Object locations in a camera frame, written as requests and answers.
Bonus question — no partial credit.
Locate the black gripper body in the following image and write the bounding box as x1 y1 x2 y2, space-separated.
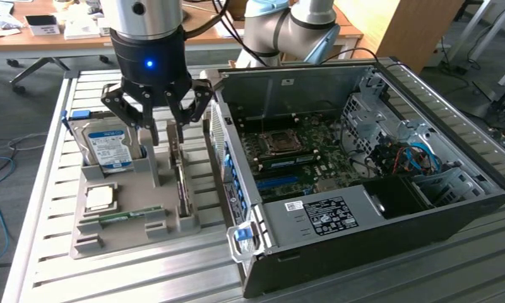
110 27 193 96

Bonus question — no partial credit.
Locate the Nvidia graphics card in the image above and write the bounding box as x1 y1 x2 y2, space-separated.
166 119 196 219

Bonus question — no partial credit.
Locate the hard disk in blue caddy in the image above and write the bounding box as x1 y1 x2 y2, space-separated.
60 105 148 175

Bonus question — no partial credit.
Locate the white cardboard box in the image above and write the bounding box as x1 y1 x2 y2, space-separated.
62 17 101 40
97 16 113 37

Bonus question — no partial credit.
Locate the stack of papers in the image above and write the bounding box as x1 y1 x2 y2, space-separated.
209 14 245 39

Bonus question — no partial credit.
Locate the CPU socket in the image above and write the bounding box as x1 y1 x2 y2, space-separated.
258 131 304 157

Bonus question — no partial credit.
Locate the grey office chair base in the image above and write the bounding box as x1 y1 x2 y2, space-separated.
8 56 110 94

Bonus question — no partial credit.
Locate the wooden desk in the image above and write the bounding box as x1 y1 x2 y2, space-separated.
0 0 362 69

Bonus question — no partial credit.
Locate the white box with black top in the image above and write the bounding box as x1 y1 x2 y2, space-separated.
24 15 61 37

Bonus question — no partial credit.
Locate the grey parts rack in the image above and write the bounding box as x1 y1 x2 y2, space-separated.
69 119 202 260

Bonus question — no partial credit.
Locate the installed green RAM stick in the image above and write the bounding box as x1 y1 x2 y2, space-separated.
262 153 317 169

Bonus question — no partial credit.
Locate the silver CPU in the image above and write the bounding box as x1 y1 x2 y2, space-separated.
85 186 117 211

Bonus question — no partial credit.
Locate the blue expansion slot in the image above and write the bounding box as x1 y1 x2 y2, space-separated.
256 175 300 191

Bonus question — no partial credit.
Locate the loose green RAM stick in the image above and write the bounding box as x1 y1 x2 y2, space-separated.
98 206 164 222

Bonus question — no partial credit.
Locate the green Dell motherboard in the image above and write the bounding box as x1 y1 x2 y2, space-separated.
238 113 380 203

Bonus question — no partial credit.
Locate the silver metal disk bay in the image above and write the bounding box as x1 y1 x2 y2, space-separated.
340 75 409 158

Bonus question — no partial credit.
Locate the grey power supply unit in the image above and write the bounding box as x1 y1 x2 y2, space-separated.
262 184 384 250

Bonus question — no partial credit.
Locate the wooden cabinet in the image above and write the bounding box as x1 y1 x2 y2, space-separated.
338 0 465 73

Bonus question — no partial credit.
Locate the black open PC case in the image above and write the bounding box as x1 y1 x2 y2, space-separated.
200 56 505 299

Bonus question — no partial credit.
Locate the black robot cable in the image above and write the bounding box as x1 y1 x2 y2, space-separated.
180 0 261 59

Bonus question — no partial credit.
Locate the white floor cable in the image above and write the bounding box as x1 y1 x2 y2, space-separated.
0 131 49 152

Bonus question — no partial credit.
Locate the black cable behind case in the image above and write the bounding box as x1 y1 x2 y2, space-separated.
340 45 401 69

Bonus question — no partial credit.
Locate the blue disk wire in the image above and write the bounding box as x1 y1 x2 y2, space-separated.
408 141 442 174

